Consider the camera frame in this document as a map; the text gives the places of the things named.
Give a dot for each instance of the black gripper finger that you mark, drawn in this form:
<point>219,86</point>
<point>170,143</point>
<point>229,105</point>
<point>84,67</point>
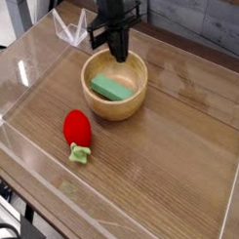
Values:
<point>123,44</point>
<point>113,44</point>

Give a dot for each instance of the green rectangular block stick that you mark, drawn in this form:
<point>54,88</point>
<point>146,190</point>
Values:
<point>110,89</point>

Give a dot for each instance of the light brown wooden bowl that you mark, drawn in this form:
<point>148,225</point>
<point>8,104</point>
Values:
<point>132,74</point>

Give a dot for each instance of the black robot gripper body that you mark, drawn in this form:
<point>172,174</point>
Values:
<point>112,15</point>

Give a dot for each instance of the black table clamp mount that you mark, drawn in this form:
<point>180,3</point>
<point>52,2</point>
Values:
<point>29,231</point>

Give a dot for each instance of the clear acrylic enclosure wall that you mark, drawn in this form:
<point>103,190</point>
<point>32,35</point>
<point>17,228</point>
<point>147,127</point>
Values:
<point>170,171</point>

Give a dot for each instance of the red plush strawberry toy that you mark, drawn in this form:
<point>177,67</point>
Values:
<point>77,133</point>

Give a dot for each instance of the grey cabinet leg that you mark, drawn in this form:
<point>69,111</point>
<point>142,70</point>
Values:
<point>20,16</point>

